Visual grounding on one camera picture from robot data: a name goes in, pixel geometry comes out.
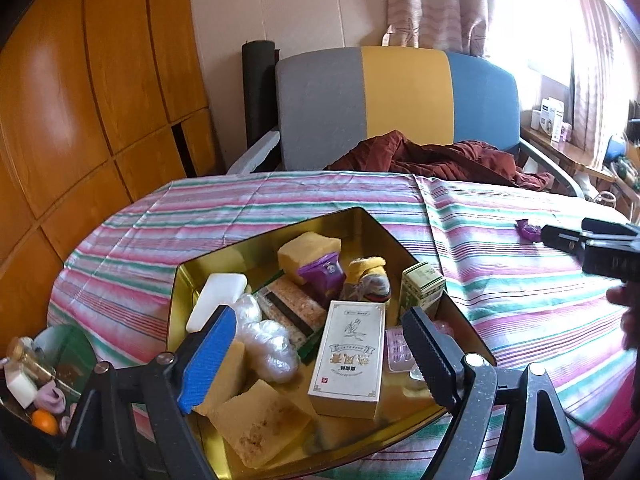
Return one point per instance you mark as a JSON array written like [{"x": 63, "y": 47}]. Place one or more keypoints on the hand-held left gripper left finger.
[{"x": 207, "y": 360}]

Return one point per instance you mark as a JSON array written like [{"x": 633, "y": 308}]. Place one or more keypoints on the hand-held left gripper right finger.
[{"x": 432, "y": 360}]

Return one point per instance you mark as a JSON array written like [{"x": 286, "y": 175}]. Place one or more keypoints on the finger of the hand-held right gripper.
[
  {"x": 610, "y": 228},
  {"x": 565, "y": 239}
]

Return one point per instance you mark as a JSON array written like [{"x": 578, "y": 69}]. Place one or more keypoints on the yellow sponge block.
[
  {"x": 260, "y": 420},
  {"x": 227, "y": 380},
  {"x": 305, "y": 255}
]

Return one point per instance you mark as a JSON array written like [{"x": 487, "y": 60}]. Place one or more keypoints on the pink hair rollers pack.
[{"x": 400, "y": 352}]

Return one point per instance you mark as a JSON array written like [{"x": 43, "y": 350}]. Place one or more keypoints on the purple snack packet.
[
  {"x": 527, "y": 231},
  {"x": 322, "y": 275}
]

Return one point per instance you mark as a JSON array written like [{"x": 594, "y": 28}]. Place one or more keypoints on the white oblong plastic case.
[{"x": 217, "y": 300}]

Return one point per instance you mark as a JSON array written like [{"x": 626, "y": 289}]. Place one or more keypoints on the clear plastic wrap ball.
[
  {"x": 247, "y": 310},
  {"x": 272, "y": 352}
]

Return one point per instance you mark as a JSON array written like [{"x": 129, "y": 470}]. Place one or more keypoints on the green white carton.
[{"x": 422, "y": 287}]

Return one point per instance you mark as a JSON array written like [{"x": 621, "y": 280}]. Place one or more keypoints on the white rectangular cardboard box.
[{"x": 347, "y": 360}]

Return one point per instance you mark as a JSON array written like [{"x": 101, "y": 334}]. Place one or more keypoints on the rice cracker packet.
[{"x": 295, "y": 312}]

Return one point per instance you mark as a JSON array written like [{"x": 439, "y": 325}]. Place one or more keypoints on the yellow knitted sock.
[{"x": 370, "y": 280}]

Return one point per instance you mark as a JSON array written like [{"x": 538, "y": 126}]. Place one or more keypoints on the gold metal tin box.
[{"x": 360, "y": 240}]

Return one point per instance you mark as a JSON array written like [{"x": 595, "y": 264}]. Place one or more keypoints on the person's right hand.
[{"x": 631, "y": 300}]

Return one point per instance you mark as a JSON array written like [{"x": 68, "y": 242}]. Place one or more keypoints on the blue round container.
[{"x": 615, "y": 150}]

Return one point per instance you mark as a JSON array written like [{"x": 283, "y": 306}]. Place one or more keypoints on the wooden side table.
[{"x": 570, "y": 155}]

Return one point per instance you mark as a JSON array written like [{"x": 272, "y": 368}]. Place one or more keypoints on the striped pink green tablecloth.
[{"x": 500, "y": 310}]

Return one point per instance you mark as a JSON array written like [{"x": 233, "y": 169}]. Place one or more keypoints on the small pink box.
[{"x": 566, "y": 132}]

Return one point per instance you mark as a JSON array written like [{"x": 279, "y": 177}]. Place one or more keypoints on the white box with label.
[{"x": 552, "y": 117}]

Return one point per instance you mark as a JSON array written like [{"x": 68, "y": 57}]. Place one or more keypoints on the small white box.
[{"x": 536, "y": 120}]

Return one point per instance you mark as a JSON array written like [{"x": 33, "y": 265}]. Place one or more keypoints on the green glass tray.
[{"x": 70, "y": 355}]

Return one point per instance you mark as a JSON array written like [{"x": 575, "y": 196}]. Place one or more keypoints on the maroon jacket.
[{"x": 450, "y": 160}]

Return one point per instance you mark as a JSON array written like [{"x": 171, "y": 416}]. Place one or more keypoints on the pale green cup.
[{"x": 47, "y": 342}]

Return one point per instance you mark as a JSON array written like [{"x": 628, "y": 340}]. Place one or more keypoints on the pink striped curtain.
[{"x": 595, "y": 60}]

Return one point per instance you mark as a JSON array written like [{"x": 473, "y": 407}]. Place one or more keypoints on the orange fruit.
[{"x": 45, "y": 421}]

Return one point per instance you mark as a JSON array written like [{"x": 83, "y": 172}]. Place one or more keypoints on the gold bottle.
[{"x": 25, "y": 355}]

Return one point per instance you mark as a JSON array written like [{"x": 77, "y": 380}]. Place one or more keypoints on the white block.
[{"x": 20, "y": 387}]

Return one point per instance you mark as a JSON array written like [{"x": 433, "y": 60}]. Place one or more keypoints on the grey yellow blue armchair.
[{"x": 400, "y": 95}]

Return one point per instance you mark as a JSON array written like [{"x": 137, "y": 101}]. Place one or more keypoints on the beige patterned curtain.
[{"x": 435, "y": 0}]

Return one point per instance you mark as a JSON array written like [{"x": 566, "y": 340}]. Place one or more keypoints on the black rolled mat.
[{"x": 257, "y": 90}]

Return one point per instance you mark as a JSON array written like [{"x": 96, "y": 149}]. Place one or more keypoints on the wooden wardrobe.
[{"x": 100, "y": 85}]

